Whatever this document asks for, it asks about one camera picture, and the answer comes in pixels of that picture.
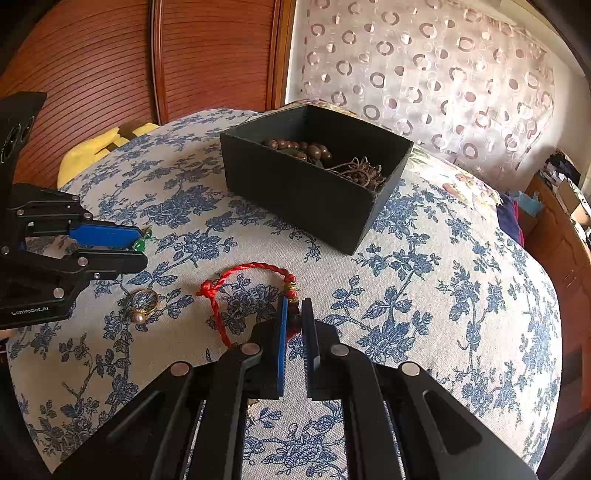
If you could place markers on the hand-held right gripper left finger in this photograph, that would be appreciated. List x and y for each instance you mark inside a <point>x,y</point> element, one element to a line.
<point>279,350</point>

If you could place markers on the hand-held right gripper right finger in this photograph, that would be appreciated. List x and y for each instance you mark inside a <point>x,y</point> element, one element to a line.
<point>310,355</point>

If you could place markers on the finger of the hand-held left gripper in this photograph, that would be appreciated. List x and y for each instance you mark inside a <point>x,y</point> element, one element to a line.
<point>106,235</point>
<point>120,264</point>

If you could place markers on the green bead earring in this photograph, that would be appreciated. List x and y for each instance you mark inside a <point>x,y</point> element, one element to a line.
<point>138,243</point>

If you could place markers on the black cardboard box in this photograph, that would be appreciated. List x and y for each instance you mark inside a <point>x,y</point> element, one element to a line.
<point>300,198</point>

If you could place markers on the yellow plush toy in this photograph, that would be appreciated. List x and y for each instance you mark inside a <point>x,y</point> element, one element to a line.
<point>92,150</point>

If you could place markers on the blue floral cloth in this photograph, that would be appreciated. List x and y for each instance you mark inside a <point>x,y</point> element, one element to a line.
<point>415,323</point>

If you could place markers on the wooden slatted wardrobe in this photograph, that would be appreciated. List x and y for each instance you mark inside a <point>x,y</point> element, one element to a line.
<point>207,55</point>

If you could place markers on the dark blue blanket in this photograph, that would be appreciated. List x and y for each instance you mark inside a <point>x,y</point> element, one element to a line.
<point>510,217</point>

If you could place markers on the teal plastic bag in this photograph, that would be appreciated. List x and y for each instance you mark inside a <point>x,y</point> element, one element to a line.
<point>530,204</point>

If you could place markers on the wooden cabinet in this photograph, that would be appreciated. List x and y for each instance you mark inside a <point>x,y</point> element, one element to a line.
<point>563,249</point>

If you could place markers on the circle patterned sheer curtain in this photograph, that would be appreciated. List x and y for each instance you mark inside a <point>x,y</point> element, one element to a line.
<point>415,69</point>

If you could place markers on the open cardboard box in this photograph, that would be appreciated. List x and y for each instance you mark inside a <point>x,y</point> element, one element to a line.
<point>575,198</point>

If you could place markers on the pile of clothes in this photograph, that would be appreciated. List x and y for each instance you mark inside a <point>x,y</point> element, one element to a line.
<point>561,166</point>

